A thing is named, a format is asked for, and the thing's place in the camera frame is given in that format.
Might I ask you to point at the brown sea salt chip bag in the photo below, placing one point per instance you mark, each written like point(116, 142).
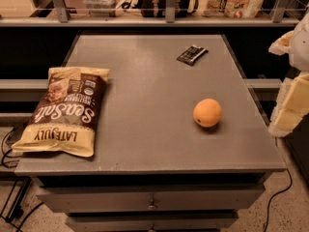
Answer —
point(66, 117)

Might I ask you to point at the orange fruit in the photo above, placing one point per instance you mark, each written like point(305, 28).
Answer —
point(207, 113)

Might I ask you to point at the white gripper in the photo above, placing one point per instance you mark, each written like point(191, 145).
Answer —
point(301, 47)

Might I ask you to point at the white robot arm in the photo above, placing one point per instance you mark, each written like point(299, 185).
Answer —
point(299, 56)

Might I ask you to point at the black backpack on shelf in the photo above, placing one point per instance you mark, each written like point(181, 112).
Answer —
point(157, 8)

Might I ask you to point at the grey drawer cabinet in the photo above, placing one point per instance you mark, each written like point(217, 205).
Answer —
point(154, 168)

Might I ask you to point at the colourful snack bag on shelf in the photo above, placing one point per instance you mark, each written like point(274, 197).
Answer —
point(232, 8)

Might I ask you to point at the black rxbar chocolate bar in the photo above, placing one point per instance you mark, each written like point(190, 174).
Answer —
point(192, 54)

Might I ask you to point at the grey metal shelf rail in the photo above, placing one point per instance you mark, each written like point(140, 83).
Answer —
point(72, 13)

